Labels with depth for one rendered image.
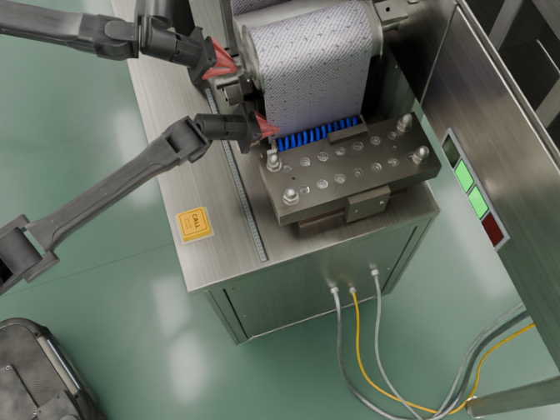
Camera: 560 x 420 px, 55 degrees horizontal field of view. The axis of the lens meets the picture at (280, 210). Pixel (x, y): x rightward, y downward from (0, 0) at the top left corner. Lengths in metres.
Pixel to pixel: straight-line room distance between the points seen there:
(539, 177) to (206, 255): 0.78
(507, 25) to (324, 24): 0.38
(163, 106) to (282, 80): 0.52
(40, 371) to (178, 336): 0.51
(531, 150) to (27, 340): 1.77
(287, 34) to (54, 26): 0.43
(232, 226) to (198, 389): 0.98
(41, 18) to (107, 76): 1.79
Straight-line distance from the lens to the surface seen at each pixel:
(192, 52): 1.09
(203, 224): 1.34
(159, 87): 1.60
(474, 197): 1.11
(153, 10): 1.09
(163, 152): 1.10
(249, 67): 1.12
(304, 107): 1.23
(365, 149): 1.29
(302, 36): 1.11
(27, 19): 1.11
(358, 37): 1.14
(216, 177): 1.41
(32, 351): 2.14
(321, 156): 1.28
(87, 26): 1.08
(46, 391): 2.10
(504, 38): 0.93
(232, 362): 2.18
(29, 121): 2.87
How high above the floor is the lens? 2.14
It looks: 66 degrees down
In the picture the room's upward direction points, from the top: 5 degrees counter-clockwise
